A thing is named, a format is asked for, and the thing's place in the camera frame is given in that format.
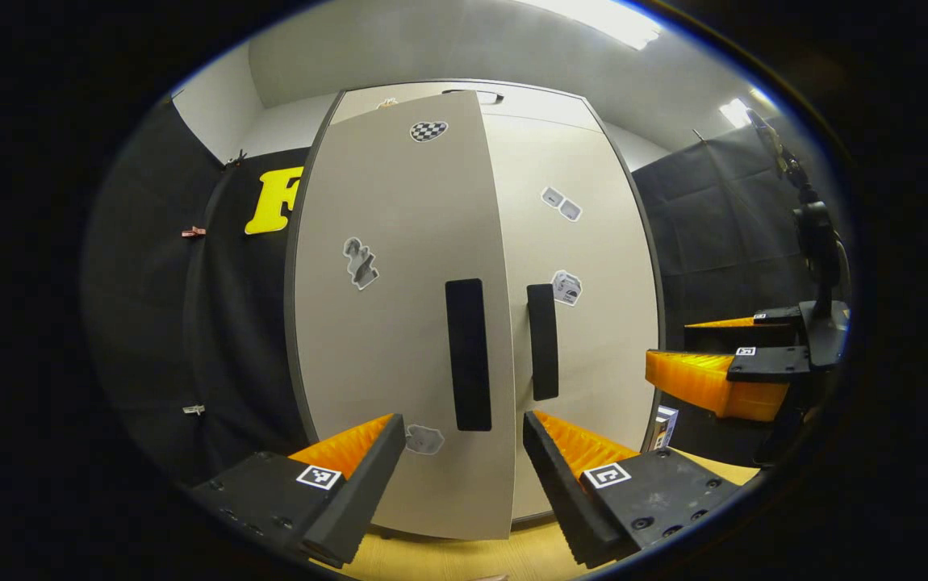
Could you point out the small printed box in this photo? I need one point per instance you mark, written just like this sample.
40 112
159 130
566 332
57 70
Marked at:
664 428

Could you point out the small ceiling light panel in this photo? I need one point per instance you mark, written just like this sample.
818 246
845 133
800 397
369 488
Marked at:
734 113

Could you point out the beige cabinet drawer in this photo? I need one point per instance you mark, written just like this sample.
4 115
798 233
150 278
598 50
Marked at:
537 103

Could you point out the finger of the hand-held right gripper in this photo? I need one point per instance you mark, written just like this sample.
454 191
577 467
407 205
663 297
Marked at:
722 337
690 379

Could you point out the silver clip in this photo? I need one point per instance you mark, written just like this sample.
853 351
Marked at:
194 410

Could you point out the grey cabinet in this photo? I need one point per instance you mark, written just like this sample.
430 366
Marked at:
290 270

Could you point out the black clip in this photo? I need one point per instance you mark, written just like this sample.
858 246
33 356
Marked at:
236 158

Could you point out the pink clip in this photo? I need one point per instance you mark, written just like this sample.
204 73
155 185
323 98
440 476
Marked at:
194 232

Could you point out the large ceiling light panel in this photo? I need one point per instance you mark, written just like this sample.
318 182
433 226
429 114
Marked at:
601 20

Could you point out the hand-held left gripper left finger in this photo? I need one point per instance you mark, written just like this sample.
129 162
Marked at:
359 492

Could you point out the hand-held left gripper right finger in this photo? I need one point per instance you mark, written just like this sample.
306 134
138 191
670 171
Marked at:
557 492

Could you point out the grey cabinet door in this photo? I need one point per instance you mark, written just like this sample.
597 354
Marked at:
601 242
391 347

